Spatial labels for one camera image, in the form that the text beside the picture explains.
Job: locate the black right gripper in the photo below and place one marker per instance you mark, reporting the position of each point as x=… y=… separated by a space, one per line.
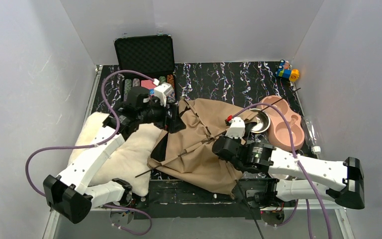
x=227 y=145

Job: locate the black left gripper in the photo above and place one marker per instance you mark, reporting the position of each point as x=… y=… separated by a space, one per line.
x=172 y=116

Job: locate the tan fabric pet tent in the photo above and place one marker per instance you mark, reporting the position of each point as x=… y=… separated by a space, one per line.
x=182 y=154

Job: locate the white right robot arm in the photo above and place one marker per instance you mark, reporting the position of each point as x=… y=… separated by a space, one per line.
x=339 y=181

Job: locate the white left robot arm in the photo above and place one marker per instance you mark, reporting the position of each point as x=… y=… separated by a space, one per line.
x=70 y=193

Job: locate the pink double pet bowl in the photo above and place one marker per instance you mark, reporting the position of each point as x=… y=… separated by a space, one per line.
x=278 y=134

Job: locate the steel bowl far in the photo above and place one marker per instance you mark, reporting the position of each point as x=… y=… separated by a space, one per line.
x=262 y=121

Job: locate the white fluffy cushion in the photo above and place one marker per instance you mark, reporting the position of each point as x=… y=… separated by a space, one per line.
x=128 y=160

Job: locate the black poker chip case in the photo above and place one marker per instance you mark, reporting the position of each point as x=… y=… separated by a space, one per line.
x=152 y=55

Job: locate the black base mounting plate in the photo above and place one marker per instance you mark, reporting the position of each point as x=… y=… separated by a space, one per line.
x=176 y=198

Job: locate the clear plastic water bottle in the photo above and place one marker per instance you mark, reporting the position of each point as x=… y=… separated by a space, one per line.
x=312 y=137

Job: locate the colourful toy block car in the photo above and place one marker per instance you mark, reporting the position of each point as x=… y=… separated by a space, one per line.
x=285 y=70

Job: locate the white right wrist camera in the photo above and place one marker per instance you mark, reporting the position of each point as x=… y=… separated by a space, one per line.
x=236 y=129

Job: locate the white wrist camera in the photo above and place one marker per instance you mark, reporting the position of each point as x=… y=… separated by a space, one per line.
x=236 y=129
x=164 y=91

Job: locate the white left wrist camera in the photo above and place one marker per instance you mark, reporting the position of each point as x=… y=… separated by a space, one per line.
x=164 y=91

